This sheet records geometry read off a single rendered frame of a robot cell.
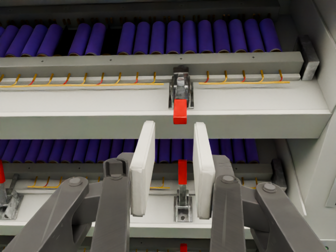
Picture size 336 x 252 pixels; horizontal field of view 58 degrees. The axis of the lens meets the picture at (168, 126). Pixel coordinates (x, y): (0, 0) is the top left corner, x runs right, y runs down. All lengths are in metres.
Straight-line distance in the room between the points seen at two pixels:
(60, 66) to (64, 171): 0.19
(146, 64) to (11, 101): 0.16
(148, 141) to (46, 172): 0.35
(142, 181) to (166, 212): 0.32
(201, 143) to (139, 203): 0.05
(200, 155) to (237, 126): 0.18
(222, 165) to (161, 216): 0.30
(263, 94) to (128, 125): 0.16
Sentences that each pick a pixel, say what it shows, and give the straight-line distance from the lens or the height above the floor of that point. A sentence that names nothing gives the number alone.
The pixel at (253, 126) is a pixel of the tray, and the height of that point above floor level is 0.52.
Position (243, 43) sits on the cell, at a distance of 0.39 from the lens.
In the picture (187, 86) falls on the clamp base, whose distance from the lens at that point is 0.33.
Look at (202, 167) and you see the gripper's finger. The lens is 0.15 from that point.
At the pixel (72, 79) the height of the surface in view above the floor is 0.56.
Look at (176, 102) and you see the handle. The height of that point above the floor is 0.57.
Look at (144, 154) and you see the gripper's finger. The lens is 0.16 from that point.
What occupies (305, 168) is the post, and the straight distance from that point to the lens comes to 0.44.
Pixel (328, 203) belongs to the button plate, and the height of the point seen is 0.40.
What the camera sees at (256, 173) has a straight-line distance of 0.49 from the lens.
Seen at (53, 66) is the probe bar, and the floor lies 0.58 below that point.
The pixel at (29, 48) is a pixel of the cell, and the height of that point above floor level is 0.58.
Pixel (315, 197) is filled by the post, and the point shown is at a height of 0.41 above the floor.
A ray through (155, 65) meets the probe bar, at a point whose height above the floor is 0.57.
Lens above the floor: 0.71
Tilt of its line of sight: 35 degrees down
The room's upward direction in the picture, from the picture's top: 3 degrees counter-clockwise
